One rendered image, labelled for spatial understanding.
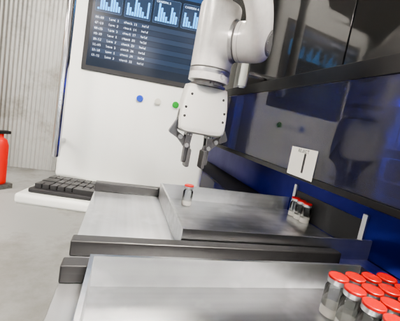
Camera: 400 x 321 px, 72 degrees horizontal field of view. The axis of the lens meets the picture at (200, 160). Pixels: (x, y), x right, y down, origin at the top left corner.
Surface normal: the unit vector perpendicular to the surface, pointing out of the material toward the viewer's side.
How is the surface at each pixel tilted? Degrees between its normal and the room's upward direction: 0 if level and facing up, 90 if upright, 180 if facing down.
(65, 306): 0
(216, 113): 92
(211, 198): 90
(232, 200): 90
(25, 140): 90
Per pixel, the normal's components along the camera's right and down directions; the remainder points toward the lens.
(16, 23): 0.28, 0.18
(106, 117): 0.07, 0.15
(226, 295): 0.18, -0.98
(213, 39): -0.28, 0.11
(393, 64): -0.95, -0.13
